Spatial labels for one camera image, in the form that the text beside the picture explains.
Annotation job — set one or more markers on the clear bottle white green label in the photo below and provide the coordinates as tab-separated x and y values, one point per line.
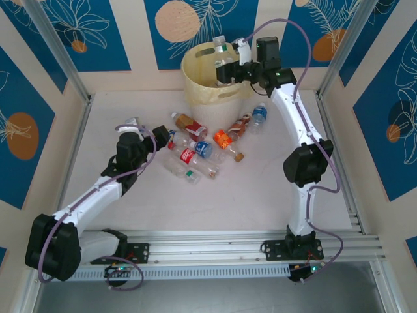
221	52

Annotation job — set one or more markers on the Pepsi bottle with blue cap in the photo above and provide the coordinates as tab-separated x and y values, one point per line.
180	138

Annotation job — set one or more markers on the red label cola bottle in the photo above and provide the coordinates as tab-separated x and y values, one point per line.
187	156

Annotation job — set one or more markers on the brown tea bottle red label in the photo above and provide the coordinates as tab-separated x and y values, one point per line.
190	125

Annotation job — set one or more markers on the blue label bottle white cap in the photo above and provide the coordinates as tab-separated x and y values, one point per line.
203	148

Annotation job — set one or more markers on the clear bottle with green cap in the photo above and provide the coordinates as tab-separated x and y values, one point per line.
190	175

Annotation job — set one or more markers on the brown milk tea bottle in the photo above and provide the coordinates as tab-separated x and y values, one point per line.
239	127

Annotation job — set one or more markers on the orange label bottle brown cap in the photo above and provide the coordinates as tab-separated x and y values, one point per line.
223	138

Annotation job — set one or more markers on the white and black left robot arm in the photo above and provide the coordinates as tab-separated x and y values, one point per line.
97	192

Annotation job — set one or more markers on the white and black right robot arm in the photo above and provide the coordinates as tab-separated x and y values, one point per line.
293	111

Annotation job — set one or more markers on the white plastic bin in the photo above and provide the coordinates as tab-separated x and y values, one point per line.
215	111

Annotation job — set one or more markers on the cream plastic bucket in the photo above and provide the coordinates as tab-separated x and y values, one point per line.
198	75

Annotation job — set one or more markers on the small circuit board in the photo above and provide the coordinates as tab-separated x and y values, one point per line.
298	274
119	270

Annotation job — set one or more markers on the grey metal shelf plate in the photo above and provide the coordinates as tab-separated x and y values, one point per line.
211	300

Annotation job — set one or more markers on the aluminium table edge rail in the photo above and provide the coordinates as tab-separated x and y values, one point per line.
348	195
78	140

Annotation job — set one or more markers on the aluminium frame post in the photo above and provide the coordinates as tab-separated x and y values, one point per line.
343	49
26	293
387	290
63	55

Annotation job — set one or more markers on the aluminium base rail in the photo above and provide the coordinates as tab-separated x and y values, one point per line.
202	244

